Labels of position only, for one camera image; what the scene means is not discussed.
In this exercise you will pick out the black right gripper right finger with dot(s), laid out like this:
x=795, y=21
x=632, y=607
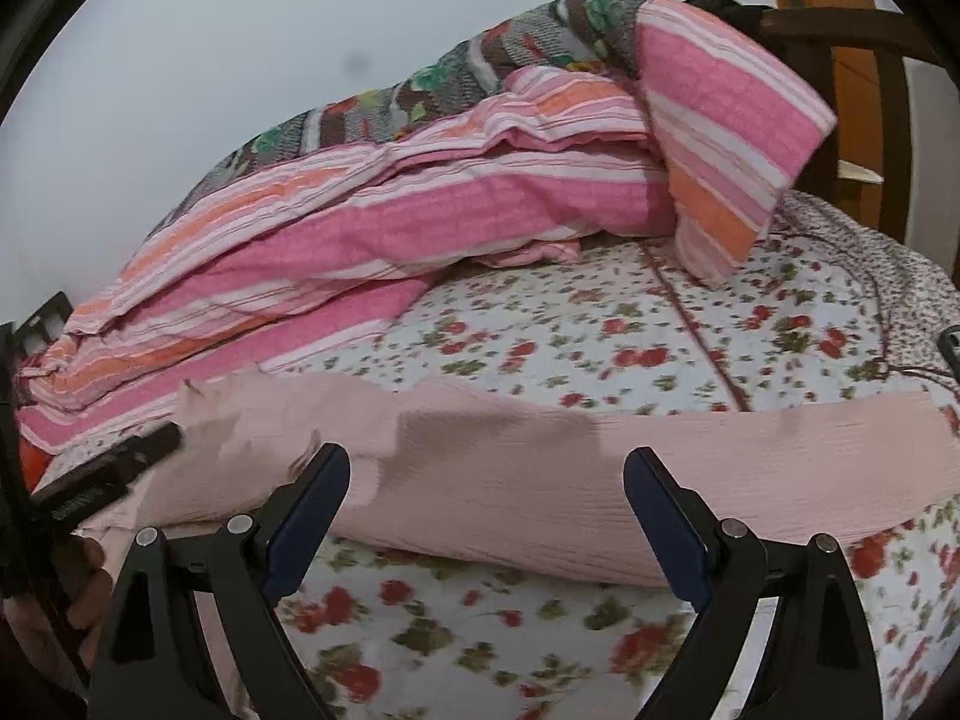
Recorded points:
x=818, y=660

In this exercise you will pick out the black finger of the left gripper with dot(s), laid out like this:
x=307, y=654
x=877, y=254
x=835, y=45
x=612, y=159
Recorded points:
x=97, y=484

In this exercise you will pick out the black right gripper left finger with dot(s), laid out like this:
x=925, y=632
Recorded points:
x=153, y=660

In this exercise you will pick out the light pink knit sweater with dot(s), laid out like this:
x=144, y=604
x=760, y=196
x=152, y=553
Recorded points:
x=486, y=563

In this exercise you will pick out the person's left hand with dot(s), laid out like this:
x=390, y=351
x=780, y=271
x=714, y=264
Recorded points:
x=45, y=646

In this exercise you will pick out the red pillow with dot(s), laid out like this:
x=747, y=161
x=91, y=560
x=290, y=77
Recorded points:
x=34, y=463

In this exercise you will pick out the dark smartphone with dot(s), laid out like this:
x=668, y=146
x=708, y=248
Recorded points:
x=948, y=344

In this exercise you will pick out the pink striped quilt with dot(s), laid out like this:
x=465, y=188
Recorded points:
x=699, y=147

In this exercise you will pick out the dark patterned blanket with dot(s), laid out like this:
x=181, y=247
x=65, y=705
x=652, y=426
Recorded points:
x=597, y=36

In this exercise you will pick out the orange wooden door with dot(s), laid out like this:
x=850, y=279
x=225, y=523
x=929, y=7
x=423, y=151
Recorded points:
x=865, y=167

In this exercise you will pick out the dark wooden bed frame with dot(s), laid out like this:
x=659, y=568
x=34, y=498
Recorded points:
x=750, y=19

